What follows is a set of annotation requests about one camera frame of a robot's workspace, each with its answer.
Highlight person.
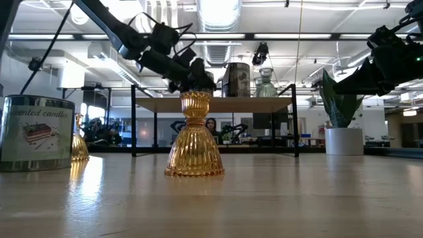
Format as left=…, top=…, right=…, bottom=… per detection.
left=204, top=117, right=221, bottom=145
left=84, top=117, right=123, bottom=146

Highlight black overhead camera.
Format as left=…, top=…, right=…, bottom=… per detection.
left=251, top=42, right=270, bottom=66

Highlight black slanted rig post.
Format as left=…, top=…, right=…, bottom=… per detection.
left=0, top=0, right=23, bottom=59

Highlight black metal table frame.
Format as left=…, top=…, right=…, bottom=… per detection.
left=88, top=146, right=423, bottom=159

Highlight amber glass candle holder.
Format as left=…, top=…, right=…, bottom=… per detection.
left=71, top=112, right=91, bottom=162
left=164, top=91, right=226, bottom=178

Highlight candle tin nut label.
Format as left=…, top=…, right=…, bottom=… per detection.
left=221, top=61, right=251, bottom=99

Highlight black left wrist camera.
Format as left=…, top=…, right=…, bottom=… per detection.
left=150, top=21, right=181, bottom=56

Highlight thin hanging cord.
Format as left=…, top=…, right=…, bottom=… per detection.
left=293, top=0, right=304, bottom=86

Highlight silver ventilation duct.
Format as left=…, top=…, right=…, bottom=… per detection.
left=196, top=0, right=242, bottom=65

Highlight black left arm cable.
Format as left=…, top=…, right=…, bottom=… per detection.
left=19, top=2, right=73, bottom=96

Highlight wooden shelf riser black legs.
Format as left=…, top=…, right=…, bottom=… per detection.
left=130, top=83, right=301, bottom=159

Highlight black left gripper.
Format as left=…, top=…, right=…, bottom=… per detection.
left=170, top=58, right=217, bottom=94

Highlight black ceiling spotlight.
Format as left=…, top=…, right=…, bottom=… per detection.
left=28, top=56, right=44, bottom=72

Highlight black background rack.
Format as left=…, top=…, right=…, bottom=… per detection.
left=74, top=85, right=113, bottom=148

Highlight candle tin cake label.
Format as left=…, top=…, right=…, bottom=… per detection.
left=0, top=95, right=76, bottom=173

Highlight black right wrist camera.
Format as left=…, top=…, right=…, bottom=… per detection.
left=366, top=24, right=409, bottom=50

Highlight green plant in white pot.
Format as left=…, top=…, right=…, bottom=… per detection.
left=319, top=68, right=365, bottom=156

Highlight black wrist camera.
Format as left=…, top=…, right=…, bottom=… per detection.
left=150, top=21, right=181, bottom=56
left=366, top=24, right=409, bottom=50

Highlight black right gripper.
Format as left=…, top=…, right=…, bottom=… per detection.
left=332, top=36, right=423, bottom=97

